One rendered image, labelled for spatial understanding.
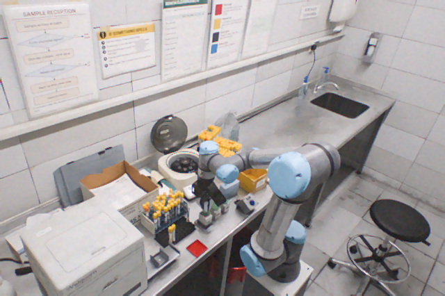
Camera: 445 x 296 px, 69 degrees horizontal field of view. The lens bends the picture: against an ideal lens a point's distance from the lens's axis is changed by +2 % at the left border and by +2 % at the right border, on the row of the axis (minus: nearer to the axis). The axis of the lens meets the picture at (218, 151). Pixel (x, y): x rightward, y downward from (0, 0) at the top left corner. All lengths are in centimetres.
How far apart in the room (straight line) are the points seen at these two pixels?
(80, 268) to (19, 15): 83
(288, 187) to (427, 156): 276
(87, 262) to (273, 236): 57
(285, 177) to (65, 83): 96
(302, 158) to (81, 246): 71
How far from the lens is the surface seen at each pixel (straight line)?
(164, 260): 136
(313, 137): 236
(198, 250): 144
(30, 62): 136
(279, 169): 86
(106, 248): 109
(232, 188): 163
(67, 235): 115
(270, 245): 109
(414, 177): 366
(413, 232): 225
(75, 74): 144
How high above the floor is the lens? 200
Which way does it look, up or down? 34 degrees down
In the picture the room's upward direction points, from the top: 6 degrees clockwise
